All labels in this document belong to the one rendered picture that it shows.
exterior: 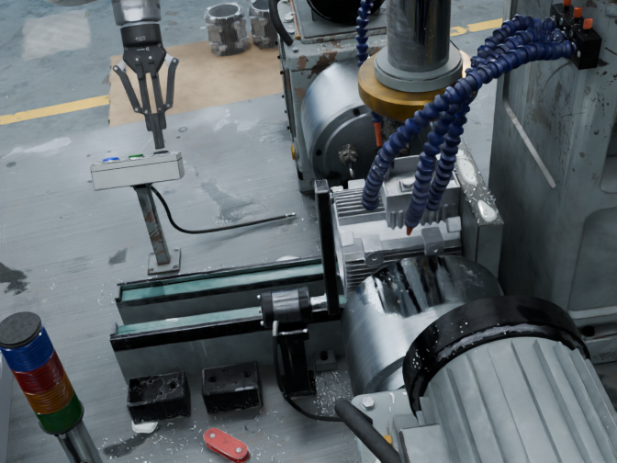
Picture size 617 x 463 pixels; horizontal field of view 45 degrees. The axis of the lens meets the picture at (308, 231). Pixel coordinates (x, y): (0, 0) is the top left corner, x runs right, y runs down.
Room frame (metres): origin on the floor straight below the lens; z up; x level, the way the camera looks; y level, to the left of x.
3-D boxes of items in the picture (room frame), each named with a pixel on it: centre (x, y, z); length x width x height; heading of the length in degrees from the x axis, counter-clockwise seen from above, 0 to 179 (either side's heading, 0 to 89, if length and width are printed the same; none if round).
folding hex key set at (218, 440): (0.74, 0.18, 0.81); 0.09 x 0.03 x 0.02; 53
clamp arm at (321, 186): (0.85, -0.02, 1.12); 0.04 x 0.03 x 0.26; 92
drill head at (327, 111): (1.34, -0.14, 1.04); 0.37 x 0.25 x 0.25; 2
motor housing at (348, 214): (0.99, -0.15, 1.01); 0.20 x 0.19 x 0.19; 92
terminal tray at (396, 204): (0.99, -0.19, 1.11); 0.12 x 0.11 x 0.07; 92
